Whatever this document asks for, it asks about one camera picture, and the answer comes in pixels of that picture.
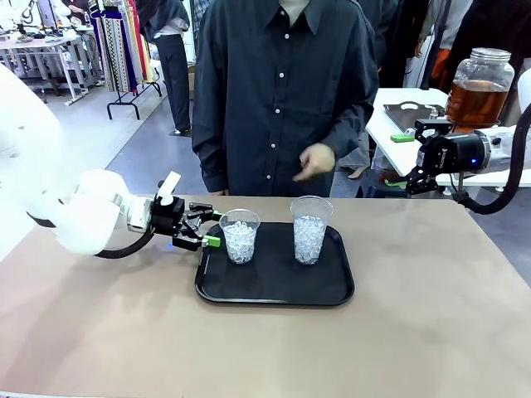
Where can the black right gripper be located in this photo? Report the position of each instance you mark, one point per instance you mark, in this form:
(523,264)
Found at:
(454,151)

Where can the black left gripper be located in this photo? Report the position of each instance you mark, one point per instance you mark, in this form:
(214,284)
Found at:
(168,219)

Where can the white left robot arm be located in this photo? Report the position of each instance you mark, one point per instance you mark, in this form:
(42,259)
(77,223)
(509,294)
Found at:
(95,215)

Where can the person's left forearm dark sleeve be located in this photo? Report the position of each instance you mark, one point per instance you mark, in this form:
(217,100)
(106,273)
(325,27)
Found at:
(352,124)

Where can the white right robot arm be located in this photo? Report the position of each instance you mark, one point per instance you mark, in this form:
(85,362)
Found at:
(506,145)

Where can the person's right forearm dark sleeve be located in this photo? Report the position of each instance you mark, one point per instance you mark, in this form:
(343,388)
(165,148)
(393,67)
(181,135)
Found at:
(209,166)

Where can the short clear cup with ice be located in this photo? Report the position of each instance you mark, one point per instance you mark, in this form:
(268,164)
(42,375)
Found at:
(240,244)

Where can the glass jar with brown drink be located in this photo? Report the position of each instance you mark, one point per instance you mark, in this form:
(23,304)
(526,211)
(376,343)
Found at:
(477,95)

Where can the tall clear cup with ice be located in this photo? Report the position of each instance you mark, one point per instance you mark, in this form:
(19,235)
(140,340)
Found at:
(309,244)

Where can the person's left hand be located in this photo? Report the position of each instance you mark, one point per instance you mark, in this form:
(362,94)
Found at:
(317,161)

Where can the white side table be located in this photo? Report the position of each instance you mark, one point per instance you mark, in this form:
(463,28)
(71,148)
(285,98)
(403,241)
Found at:
(386,124)

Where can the black plastic serving tray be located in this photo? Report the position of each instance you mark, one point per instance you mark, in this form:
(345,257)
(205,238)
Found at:
(274,286)

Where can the background person black clothes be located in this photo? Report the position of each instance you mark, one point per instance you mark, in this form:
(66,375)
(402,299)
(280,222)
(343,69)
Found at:
(398,41)

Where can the background figure grey top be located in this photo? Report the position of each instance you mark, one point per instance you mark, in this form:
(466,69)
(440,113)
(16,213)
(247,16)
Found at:
(439,25)

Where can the background person dark jacket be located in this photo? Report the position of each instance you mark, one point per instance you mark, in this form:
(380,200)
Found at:
(174,74)

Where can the person torso dark shirt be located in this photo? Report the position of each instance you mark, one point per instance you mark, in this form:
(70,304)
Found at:
(269,83)

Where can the clothes rack with fabrics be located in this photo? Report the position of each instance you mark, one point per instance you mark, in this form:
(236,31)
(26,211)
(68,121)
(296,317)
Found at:
(120,49)

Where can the white background work table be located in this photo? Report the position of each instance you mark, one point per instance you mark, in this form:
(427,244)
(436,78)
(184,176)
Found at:
(50,43)

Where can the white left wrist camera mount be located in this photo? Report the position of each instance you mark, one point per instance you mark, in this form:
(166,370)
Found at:
(170,183)

